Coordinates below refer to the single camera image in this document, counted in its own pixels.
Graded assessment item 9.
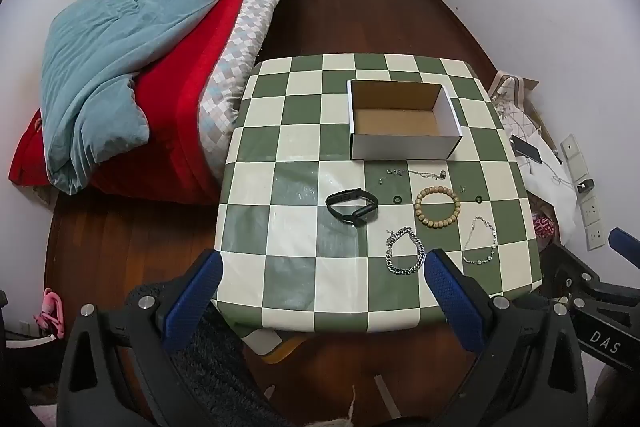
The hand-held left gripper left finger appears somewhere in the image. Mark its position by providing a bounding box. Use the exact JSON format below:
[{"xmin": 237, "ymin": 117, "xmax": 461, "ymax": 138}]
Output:
[{"xmin": 56, "ymin": 249, "xmax": 224, "ymax": 427}]

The red patterned cloth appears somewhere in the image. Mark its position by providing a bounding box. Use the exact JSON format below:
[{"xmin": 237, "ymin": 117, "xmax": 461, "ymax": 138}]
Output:
[{"xmin": 532, "ymin": 214, "xmax": 558, "ymax": 238}]

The black smartphone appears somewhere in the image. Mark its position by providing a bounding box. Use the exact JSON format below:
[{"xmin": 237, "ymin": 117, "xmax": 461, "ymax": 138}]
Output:
[{"xmin": 510, "ymin": 136, "xmax": 543, "ymax": 164}]

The pink plastic item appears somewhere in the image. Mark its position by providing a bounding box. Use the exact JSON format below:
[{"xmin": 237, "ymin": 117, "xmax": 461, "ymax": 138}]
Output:
[{"xmin": 32, "ymin": 288, "xmax": 66, "ymax": 340}]

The thin silver link bracelet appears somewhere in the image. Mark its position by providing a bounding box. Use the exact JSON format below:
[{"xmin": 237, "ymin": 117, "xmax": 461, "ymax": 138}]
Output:
[{"xmin": 461, "ymin": 216, "xmax": 498, "ymax": 265}]

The white tote bag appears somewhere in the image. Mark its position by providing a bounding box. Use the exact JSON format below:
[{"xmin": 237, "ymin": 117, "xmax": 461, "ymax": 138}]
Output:
[{"xmin": 487, "ymin": 72, "xmax": 581, "ymax": 248}]

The teal blanket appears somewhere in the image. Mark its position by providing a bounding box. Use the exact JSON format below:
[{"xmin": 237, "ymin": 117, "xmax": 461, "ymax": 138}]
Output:
[{"xmin": 40, "ymin": 0, "xmax": 222, "ymax": 196}]

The thick silver chain bracelet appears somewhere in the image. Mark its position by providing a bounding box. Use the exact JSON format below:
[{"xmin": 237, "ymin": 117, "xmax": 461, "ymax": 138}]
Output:
[{"xmin": 384, "ymin": 227, "xmax": 430, "ymax": 277}]

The white wall socket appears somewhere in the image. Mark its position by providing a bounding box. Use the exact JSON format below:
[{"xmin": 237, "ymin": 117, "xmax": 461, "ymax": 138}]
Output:
[
  {"xmin": 585, "ymin": 224, "xmax": 608, "ymax": 251},
  {"xmin": 580, "ymin": 194, "xmax": 601, "ymax": 225}
]

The diamond pattern quilt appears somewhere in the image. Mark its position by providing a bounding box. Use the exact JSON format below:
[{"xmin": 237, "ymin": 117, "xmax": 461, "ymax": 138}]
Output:
[{"xmin": 198, "ymin": 0, "xmax": 296, "ymax": 180}]

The dark grey fuzzy cloth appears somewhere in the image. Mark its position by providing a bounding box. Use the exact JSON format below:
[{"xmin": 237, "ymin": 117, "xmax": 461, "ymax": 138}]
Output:
[{"xmin": 127, "ymin": 282, "xmax": 301, "ymax": 427}]

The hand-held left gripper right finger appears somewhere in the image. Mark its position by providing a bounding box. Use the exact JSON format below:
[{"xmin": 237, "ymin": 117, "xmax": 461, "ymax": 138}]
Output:
[{"xmin": 424, "ymin": 248, "xmax": 591, "ymax": 427}]

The green checkered tablecloth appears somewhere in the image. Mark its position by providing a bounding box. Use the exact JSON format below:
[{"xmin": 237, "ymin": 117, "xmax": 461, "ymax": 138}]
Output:
[{"xmin": 210, "ymin": 53, "xmax": 545, "ymax": 355}]

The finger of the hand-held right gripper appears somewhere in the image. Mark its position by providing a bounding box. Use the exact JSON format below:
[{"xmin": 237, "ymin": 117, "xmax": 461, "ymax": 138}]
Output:
[
  {"xmin": 607, "ymin": 227, "xmax": 640, "ymax": 268},
  {"xmin": 542, "ymin": 244, "xmax": 601, "ymax": 303}
]

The cardboard box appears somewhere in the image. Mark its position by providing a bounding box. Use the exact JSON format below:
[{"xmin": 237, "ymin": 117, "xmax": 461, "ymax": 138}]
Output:
[{"xmin": 346, "ymin": 79, "xmax": 464, "ymax": 161}]

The white wall switch panel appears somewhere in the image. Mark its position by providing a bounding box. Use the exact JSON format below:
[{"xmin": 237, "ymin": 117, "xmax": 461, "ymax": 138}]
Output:
[{"xmin": 560, "ymin": 134, "xmax": 588, "ymax": 180}]

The thin silver necklace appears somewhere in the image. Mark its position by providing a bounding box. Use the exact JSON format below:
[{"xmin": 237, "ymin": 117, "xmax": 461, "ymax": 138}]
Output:
[{"xmin": 407, "ymin": 167, "xmax": 448, "ymax": 182}]

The black fitness band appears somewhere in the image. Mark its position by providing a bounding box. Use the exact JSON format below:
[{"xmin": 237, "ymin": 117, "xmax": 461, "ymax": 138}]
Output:
[{"xmin": 325, "ymin": 189, "xmax": 379, "ymax": 226}]

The wooden bead bracelet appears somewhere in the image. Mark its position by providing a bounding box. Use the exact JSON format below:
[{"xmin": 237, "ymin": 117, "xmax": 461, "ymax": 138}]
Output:
[{"xmin": 414, "ymin": 187, "xmax": 461, "ymax": 230}]

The red blanket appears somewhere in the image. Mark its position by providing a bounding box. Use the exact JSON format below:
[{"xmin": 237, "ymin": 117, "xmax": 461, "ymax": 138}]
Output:
[{"xmin": 8, "ymin": 0, "xmax": 296, "ymax": 208}]

